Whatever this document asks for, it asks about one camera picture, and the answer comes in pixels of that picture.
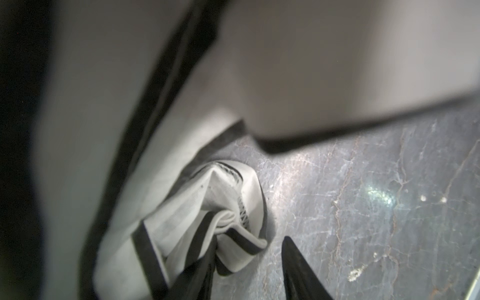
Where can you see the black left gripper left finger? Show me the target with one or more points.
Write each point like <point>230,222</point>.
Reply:
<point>196,281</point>

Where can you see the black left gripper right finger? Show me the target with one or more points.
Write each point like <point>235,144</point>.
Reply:
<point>300,281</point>

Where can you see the black white striped tank top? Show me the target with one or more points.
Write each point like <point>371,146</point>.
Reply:
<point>135,132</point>

